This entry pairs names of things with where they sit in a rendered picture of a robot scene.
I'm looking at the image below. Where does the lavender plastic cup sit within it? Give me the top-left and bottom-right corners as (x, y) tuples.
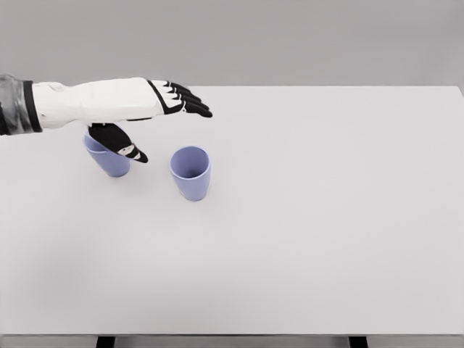
(169, 145), (212, 202)
(83, 132), (131, 178)

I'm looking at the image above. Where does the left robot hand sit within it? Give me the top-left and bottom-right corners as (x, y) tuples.
(80, 77), (214, 164)

